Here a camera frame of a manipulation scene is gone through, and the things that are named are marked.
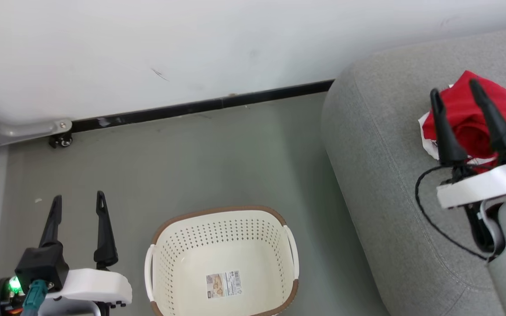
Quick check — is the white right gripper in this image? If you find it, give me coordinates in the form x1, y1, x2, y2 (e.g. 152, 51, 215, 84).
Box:
430, 79, 506, 209

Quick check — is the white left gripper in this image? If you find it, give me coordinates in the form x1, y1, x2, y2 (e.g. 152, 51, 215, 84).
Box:
38, 190, 133, 316

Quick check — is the red basketball jersey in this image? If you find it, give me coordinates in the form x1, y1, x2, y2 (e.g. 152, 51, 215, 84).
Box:
418, 70, 506, 172

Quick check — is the grey fabric sofa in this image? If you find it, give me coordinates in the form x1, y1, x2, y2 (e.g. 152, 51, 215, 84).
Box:
321, 25, 506, 316

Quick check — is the small black caster wheel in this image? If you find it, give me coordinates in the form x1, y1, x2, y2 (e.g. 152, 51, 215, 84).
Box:
49, 133, 73, 148

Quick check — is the cream perforated laundry basket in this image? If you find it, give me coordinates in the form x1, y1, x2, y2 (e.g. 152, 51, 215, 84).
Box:
145, 205, 300, 316

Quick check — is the paper label sticker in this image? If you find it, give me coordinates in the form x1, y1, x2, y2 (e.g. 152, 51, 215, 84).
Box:
206, 270, 242, 300

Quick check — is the teal cable connector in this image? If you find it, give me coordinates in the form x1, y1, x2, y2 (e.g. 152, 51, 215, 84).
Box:
22, 280, 48, 316

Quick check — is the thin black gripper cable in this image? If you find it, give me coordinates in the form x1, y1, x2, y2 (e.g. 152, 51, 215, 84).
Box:
414, 165, 497, 262

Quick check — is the grey metal partition frame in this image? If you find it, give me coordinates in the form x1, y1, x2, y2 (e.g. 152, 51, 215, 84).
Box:
0, 94, 73, 145

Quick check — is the black wall baseboard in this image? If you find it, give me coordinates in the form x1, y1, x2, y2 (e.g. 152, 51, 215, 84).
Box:
71, 79, 335, 133

